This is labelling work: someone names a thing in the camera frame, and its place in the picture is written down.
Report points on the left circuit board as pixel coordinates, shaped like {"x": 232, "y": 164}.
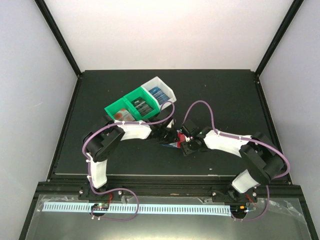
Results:
{"x": 100, "y": 207}

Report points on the blue leather card holder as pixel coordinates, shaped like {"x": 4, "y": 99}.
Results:
{"x": 176, "y": 144}

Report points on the red card stack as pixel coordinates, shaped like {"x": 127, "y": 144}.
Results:
{"x": 124, "y": 115}

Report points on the blue card stack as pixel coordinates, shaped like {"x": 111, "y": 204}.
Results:
{"x": 159, "y": 95}

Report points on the black frame post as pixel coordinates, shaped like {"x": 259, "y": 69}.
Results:
{"x": 42, "y": 6}
{"x": 283, "y": 27}

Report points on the white card bin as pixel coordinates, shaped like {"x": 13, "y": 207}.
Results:
{"x": 156, "y": 81}

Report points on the right black frame post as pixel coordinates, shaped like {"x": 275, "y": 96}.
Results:
{"x": 283, "y": 27}

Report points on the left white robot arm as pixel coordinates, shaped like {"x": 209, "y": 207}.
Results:
{"x": 100, "y": 144}

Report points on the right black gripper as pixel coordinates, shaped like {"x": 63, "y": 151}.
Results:
{"x": 186, "y": 150}

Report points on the black card stack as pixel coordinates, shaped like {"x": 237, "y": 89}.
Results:
{"x": 142, "y": 106}

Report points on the white slotted cable duct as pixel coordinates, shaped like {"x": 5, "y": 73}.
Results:
{"x": 157, "y": 209}

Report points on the right circuit board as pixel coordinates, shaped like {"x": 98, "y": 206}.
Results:
{"x": 239, "y": 209}

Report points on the red credit card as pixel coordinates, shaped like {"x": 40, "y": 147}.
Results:
{"x": 181, "y": 138}

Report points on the circuit board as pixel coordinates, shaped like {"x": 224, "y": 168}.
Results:
{"x": 239, "y": 209}
{"x": 100, "y": 207}

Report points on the green double card bin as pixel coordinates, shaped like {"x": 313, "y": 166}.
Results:
{"x": 127, "y": 102}

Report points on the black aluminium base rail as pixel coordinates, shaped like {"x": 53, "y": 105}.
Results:
{"x": 142, "y": 186}

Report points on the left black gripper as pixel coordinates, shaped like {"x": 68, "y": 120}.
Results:
{"x": 173, "y": 138}

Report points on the left black frame post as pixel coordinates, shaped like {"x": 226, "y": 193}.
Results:
{"x": 42, "y": 6}

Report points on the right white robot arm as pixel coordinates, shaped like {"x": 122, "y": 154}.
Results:
{"x": 263, "y": 161}

